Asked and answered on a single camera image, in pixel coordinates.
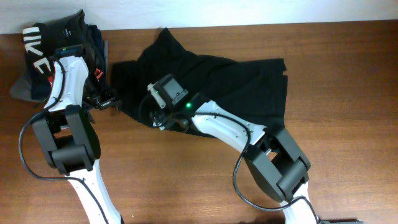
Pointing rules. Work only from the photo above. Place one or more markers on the red folded shirt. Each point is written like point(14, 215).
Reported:
point(98, 74)

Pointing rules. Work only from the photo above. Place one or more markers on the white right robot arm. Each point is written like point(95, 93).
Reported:
point(276, 162)

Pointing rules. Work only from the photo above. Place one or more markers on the navy shirt with white letters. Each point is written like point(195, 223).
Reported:
point(34, 56)

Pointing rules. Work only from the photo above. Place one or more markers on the white back board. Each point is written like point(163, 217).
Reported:
point(149, 14)

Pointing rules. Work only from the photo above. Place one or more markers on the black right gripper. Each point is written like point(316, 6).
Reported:
point(160, 118)

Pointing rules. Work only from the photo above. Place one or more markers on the grey folded shirt at bottom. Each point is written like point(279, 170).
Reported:
point(30, 87)

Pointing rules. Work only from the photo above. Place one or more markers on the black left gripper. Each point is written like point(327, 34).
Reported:
point(109, 100)

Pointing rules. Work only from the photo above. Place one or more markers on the black folded shirt on top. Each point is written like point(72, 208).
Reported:
point(69, 31)

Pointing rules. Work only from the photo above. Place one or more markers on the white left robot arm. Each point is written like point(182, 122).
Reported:
point(66, 137)

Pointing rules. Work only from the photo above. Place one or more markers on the black t-shirt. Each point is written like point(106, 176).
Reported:
point(254, 90)

